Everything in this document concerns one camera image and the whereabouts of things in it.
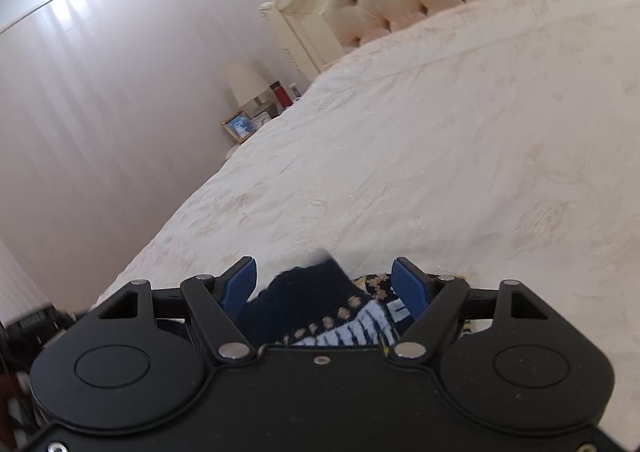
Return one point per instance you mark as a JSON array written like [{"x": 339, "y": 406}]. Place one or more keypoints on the navy yellow patterned knit sweater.
[{"x": 320, "y": 306}]

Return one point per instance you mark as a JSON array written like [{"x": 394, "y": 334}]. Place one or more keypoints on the red bottle on nightstand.
[{"x": 280, "y": 93}]

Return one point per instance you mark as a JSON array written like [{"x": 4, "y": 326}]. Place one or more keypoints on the cream embroidered bedspread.
[{"x": 497, "y": 140}]

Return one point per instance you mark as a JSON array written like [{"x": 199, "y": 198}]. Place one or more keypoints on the small alarm clock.
[{"x": 261, "y": 119}]

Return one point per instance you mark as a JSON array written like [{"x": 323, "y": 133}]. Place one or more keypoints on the cream carved bed frame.
[{"x": 304, "y": 34}]

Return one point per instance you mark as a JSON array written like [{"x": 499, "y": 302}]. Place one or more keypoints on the white table lamp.
[{"x": 245, "y": 82}]

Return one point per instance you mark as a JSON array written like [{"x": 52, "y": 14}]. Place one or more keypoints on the framed photo with blue picture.
[{"x": 239, "y": 127}]

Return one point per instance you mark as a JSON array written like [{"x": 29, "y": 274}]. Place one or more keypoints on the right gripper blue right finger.
[{"x": 434, "y": 303}]

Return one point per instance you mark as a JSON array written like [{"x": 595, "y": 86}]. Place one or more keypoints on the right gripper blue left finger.
[{"x": 214, "y": 304}]

